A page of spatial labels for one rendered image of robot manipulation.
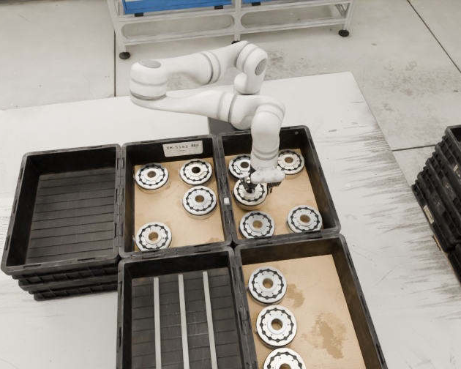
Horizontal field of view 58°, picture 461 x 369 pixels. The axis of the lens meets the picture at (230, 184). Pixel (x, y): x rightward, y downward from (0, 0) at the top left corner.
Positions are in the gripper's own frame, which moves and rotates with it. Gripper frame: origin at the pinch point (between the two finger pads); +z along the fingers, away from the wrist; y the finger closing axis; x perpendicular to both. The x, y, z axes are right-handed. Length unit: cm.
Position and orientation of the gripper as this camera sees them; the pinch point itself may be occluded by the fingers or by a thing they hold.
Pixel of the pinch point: (260, 190)
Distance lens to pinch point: 126.4
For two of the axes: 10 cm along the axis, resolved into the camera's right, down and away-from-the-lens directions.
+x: 1.2, 8.1, -5.8
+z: 0.0, 5.8, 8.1
